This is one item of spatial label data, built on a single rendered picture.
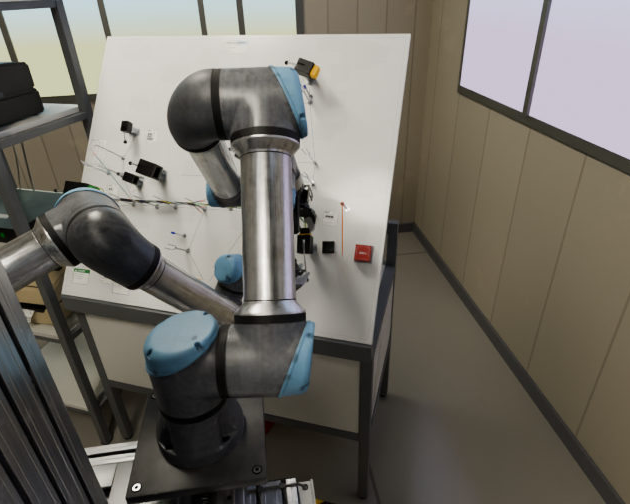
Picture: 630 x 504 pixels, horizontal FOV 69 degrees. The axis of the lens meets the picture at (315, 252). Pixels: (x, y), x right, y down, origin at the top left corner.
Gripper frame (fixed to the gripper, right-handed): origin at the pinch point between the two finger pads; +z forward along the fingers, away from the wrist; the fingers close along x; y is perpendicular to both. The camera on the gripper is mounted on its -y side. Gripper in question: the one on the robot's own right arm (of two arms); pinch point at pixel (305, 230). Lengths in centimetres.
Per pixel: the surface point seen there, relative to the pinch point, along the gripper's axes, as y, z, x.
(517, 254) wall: 52, 101, -82
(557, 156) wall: 68, 47, -91
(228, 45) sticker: 66, -23, 33
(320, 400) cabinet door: -40, 51, 0
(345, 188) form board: 16.5, 0.0, -11.3
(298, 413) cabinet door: -44, 59, 10
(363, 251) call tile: -4.1, 5.8, -18.0
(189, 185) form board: 19.3, -1.1, 45.5
